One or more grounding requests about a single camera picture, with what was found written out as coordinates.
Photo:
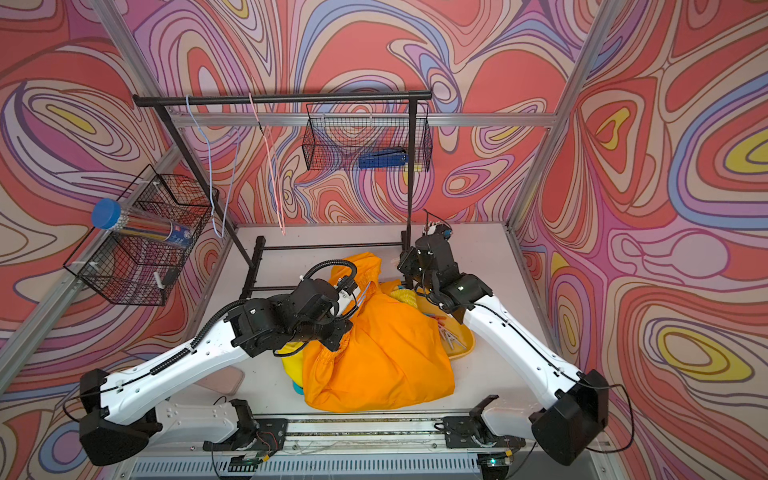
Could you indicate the blue item in basket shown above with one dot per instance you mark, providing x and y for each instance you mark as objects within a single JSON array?
[{"x": 383, "y": 159}]

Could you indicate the black clothes rack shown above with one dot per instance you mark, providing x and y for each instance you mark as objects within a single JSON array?
[{"x": 253, "y": 258}]

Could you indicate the orange shorts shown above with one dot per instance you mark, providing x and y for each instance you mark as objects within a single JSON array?
[{"x": 391, "y": 358}]

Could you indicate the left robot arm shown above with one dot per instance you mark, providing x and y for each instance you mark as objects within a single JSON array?
[{"x": 130, "y": 410}]

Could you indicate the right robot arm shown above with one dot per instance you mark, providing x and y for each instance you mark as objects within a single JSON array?
[{"x": 571, "y": 406}]

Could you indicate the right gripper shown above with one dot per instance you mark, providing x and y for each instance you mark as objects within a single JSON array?
[{"x": 405, "y": 263}]

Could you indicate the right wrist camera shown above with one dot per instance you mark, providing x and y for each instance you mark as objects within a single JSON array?
[{"x": 438, "y": 228}]

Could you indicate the light blue wire hanger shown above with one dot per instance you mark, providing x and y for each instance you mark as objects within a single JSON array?
[{"x": 218, "y": 228}]

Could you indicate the black wire basket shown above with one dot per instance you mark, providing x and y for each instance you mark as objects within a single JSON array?
[
  {"x": 128, "y": 270},
  {"x": 335, "y": 135}
]

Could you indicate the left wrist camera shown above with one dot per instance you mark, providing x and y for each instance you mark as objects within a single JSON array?
[{"x": 346, "y": 302}]

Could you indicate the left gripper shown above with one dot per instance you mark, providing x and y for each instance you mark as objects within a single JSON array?
[{"x": 343, "y": 326}]

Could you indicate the black wire basket back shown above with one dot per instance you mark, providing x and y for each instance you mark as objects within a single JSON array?
[{"x": 335, "y": 135}]

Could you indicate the blue capped pencil tube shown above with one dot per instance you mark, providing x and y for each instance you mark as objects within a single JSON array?
[{"x": 111, "y": 215}]

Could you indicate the pink flat case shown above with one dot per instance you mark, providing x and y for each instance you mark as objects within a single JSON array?
[{"x": 226, "y": 381}]

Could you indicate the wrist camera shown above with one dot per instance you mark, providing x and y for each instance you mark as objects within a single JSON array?
[
  {"x": 346, "y": 302},
  {"x": 438, "y": 228}
]

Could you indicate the pink clothespin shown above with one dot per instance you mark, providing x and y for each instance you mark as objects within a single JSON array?
[{"x": 451, "y": 342}]

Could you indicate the black wire basket left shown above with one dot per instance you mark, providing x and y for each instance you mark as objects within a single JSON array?
[{"x": 128, "y": 270}]

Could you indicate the yellow shorts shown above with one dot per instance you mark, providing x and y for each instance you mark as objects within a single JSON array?
[{"x": 292, "y": 356}]

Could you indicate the yellow plastic tray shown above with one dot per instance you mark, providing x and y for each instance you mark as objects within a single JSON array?
[{"x": 450, "y": 322}]

